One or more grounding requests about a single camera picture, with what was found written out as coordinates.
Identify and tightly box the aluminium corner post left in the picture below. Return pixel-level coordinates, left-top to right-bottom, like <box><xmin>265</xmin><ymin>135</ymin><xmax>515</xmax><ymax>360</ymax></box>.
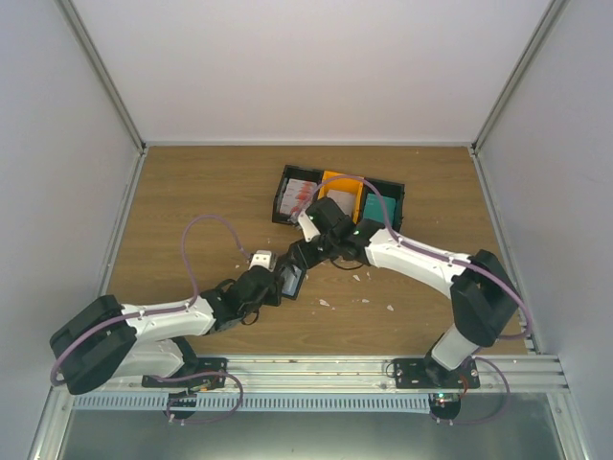
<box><xmin>55</xmin><ymin>0</ymin><xmax>147</xmax><ymax>155</ymax></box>

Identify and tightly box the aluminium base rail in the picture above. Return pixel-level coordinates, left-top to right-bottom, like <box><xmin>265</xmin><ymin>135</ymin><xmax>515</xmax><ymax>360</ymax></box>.
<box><xmin>57</xmin><ymin>355</ymin><xmax>571</xmax><ymax>394</ymax></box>

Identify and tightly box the black storage bin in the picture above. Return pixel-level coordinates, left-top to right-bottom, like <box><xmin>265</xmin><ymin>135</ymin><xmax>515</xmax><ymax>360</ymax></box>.
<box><xmin>271</xmin><ymin>165</ymin><xmax>324</xmax><ymax>225</ymax></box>
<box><xmin>358</xmin><ymin>177</ymin><xmax>405</xmax><ymax>232</ymax></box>

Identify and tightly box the grey slotted cable duct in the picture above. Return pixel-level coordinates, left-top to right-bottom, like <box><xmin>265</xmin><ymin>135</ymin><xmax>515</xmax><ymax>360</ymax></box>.
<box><xmin>73</xmin><ymin>392</ymin><xmax>430</xmax><ymax>414</ymax></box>

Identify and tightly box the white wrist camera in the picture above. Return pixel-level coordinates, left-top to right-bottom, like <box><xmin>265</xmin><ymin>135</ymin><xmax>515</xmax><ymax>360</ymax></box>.
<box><xmin>297</xmin><ymin>211</ymin><xmax>320</xmax><ymax>242</ymax></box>
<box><xmin>249</xmin><ymin>250</ymin><xmax>277</xmax><ymax>271</ymax></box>

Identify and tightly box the black leather card holder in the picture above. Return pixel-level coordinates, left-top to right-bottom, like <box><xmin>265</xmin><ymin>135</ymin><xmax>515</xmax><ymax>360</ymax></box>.
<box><xmin>279</xmin><ymin>264</ymin><xmax>307</xmax><ymax>300</ymax></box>

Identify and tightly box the black left storage bin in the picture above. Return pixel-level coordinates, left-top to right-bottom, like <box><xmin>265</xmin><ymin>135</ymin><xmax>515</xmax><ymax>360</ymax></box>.
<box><xmin>271</xmin><ymin>165</ymin><xmax>324</xmax><ymax>225</ymax></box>

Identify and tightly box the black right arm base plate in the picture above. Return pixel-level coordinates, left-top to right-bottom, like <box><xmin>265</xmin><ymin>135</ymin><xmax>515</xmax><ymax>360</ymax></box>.
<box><xmin>386</xmin><ymin>357</ymin><xmax>481</xmax><ymax>389</ymax></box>

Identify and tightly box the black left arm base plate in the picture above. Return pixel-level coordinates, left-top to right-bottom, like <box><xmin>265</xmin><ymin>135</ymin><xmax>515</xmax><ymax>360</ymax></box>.
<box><xmin>141</xmin><ymin>356</ymin><xmax>229</xmax><ymax>391</ymax></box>

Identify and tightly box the yellow middle storage bin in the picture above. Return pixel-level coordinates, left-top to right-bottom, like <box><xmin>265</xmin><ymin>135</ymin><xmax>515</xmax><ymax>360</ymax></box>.
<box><xmin>317</xmin><ymin>178</ymin><xmax>364</xmax><ymax>223</ymax></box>

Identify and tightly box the teal card stack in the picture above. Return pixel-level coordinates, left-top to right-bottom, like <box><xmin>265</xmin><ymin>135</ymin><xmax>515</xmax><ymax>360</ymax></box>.
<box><xmin>362</xmin><ymin>194</ymin><xmax>397</xmax><ymax>224</ymax></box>

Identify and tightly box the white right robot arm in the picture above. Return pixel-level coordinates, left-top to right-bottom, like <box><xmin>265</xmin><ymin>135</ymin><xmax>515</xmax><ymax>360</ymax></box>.
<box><xmin>292</xmin><ymin>197</ymin><xmax>524</xmax><ymax>388</ymax></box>

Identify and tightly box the aluminium corner post right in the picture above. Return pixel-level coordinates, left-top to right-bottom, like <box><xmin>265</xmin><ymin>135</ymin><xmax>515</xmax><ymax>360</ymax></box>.
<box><xmin>470</xmin><ymin>0</ymin><xmax>568</xmax><ymax>155</ymax></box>

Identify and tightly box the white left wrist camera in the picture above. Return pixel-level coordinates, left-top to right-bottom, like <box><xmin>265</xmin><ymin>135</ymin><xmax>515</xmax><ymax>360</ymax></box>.
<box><xmin>249</xmin><ymin>250</ymin><xmax>277</xmax><ymax>271</ymax></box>

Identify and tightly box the aluminium corner post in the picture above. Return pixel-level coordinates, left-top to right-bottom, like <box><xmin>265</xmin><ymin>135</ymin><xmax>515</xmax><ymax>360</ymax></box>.
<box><xmin>470</xmin><ymin>0</ymin><xmax>568</xmax><ymax>155</ymax></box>
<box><xmin>55</xmin><ymin>0</ymin><xmax>147</xmax><ymax>155</ymax></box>

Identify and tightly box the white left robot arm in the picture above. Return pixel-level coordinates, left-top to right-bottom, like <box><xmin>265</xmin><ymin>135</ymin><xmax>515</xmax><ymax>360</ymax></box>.
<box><xmin>50</xmin><ymin>263</ymin><xmax>305</xmax><ymax>395</ymax></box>

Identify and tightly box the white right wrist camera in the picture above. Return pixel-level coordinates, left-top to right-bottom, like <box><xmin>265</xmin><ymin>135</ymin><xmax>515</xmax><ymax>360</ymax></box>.
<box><xmin>297</xmin><ymin>211</ymin><xmax>320</xmax><ymax>242</ymax></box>

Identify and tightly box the black right storage bin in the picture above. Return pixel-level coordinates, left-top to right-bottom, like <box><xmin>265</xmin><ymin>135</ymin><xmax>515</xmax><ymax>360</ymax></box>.
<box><xmin>358</xmin><ymin>177</ymin><xmax>405</xmax><ymax>232</ymax></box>

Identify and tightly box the red white card stack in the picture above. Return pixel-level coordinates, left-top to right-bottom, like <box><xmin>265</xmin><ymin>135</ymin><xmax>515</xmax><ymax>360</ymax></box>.
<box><xmin>278</xmin><ymin>178</ymin><xmax>317</xmax><ymax>216</ymax></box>

